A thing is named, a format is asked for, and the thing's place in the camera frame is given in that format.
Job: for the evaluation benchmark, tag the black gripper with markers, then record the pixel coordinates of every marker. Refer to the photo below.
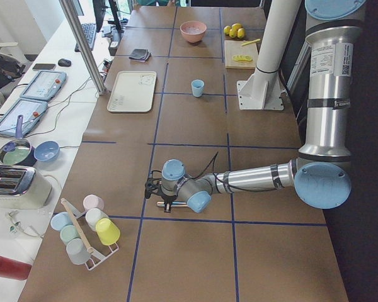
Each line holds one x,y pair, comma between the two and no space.
167,197

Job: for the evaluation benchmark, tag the stainless steel muddler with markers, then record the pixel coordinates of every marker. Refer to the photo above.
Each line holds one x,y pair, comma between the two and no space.
176,204

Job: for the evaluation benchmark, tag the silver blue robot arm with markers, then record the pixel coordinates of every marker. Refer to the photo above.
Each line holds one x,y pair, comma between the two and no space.
319,173

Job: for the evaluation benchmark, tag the yellow-green plastic cup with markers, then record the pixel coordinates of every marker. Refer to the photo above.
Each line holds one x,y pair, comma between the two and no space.
107,231

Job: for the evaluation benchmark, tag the white rack cup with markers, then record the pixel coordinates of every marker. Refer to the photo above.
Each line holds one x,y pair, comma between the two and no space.
93,216

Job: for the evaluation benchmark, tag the pink plastic cup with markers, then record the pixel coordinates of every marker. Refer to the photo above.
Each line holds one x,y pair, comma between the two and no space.
93,201

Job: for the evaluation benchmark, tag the grey rack cup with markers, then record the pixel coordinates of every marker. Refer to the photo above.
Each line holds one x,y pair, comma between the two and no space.
77,252

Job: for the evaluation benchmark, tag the mint green rack cup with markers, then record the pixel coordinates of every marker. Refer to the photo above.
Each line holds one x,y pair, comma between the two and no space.
68,233

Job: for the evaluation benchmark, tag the light blue rack cup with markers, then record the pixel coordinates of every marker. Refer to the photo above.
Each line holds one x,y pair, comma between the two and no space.
60,220

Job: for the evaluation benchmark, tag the light blue plastic cup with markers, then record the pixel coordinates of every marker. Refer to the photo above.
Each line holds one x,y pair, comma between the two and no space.
197,87

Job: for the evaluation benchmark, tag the pile of ice cubes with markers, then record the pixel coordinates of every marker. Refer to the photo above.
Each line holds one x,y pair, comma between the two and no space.
193,30

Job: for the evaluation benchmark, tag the cream bear serving tray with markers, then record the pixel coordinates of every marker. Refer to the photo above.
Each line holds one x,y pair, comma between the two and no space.
132,92

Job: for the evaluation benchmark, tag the blue bowl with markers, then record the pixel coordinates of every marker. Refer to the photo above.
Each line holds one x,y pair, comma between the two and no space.
47,151

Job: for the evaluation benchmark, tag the grey folded cloth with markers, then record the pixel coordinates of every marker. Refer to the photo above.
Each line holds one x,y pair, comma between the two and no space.
138,53

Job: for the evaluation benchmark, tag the blue pot with lid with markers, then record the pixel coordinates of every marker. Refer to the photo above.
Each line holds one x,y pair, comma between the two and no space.
18,151

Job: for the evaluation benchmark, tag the silver toaster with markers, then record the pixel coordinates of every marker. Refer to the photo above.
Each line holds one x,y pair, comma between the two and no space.
22,188

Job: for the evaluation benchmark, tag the lower teach pendant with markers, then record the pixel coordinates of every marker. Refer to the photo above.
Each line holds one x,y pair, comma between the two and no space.
32,110

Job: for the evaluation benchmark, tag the teach pendant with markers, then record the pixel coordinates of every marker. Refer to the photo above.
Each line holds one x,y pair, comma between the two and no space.
45,85
32,110

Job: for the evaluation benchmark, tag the black box with label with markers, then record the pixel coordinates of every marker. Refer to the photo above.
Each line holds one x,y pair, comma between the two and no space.
114,44

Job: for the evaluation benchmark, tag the upper teach pendant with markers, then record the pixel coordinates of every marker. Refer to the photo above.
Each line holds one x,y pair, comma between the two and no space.
45,85

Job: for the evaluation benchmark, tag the bamboo cutting board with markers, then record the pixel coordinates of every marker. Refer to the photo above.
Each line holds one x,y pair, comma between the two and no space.
232,48

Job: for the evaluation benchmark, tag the pink bowl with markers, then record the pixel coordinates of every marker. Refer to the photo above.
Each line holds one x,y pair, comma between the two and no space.
193,38

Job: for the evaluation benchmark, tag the black computer mouse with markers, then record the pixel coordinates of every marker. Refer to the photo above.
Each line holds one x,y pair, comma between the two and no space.
64,63

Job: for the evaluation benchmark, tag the red bottle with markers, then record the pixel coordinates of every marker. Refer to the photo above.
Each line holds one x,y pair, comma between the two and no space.
13,269

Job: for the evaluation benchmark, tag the yellow-green plastic knife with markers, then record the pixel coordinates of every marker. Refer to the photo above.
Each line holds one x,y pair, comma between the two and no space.
250,42

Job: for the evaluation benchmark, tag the black smartphone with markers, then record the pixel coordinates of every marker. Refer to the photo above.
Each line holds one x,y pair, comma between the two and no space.
41,66

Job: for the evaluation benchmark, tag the black keyboard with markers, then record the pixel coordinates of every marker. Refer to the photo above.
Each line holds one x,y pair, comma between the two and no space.
89,30

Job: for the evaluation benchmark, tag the white wire cup rack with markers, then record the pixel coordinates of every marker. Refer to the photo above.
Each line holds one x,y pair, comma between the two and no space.
99,252

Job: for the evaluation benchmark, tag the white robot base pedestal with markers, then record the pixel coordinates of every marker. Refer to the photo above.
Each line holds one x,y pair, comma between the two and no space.
262,90

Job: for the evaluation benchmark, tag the aluminium frame post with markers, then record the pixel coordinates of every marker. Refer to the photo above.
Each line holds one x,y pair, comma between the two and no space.
73,20

